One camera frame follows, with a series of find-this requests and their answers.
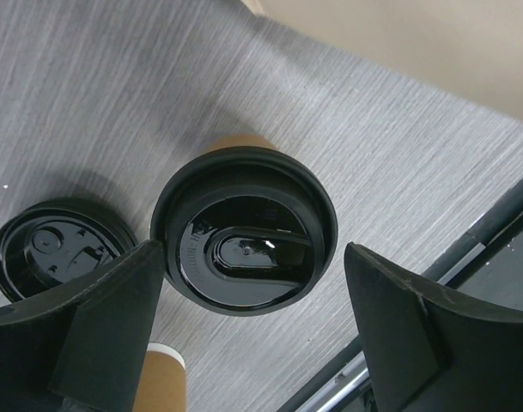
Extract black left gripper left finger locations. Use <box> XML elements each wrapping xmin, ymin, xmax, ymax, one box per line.
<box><xmin>0</xmin><ymin>241</ymin><xmax>165</xmax><ymax>411</ymax></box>

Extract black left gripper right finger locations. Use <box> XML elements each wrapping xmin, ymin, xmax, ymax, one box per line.
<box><xmin>344</xmin><ymin>243</ymin><xmax>523</xmax><ymax>411</ymax></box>

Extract brown paper cups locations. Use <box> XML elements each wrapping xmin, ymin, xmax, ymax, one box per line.
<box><xmin>132</xmin><ymin>342</ymin><xmax>186</xmax><ymax>412</ymax></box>

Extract black lid stack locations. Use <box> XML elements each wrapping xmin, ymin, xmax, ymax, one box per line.
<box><xmin>0</xmin><ymin>197</ymin><xmax>138</xmax><ymax>302</ymax></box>

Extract single black cup lid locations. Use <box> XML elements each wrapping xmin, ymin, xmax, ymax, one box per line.
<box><xmin>150</xmin><ymin>146</ymin><xmax>338</xmax><ymax>317</ymax></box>

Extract cream paper bag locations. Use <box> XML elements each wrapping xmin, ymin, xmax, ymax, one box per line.
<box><xmin>244</xmin><ymin>0</ymin><xmax>523</xmax><ymax>121</ymax></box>

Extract single brown paper cup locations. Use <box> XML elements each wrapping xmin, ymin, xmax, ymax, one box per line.
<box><xmin>204</xmin><ymin>133</ymin><xmax>277</xmax><ymax>154</ymax></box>

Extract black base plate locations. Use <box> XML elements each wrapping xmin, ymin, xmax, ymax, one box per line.
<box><xmin>283</xmin><ymin>178</ymin><xmax>523</xmax><ymax>411</ymax></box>

